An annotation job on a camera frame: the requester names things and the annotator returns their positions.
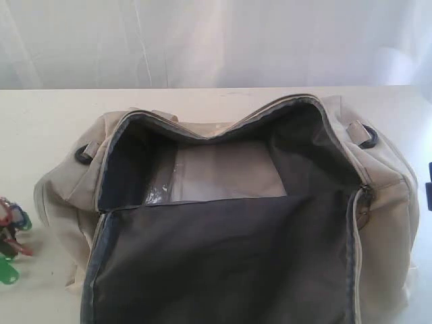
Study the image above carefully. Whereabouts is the beige canvas duffel bag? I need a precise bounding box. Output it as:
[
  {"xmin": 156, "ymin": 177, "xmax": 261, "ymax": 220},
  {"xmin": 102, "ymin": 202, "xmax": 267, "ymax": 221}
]
[{"xmin": 34, "ymin": 94, "xmax": 419, "ymax": 323}]

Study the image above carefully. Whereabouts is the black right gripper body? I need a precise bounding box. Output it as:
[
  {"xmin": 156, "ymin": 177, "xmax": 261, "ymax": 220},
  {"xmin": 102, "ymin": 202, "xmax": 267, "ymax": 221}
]
[{"xmin": 425, "ymin": 162, "xmax": 432, "ymax": 211}]

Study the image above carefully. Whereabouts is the bunch of colourful key tags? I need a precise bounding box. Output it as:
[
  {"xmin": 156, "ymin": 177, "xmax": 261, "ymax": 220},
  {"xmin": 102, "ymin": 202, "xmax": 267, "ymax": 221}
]
[{"xmin": 1, "ymin": 197, "xmax": 33, "ymax": 286}]

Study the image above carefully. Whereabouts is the white backdrop curtain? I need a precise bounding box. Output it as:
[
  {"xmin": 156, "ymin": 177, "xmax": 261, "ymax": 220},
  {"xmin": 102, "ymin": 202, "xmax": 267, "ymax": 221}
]
[{"xmin": 1, "ymin": 1, "xmax": 431, "ymax": 91}]

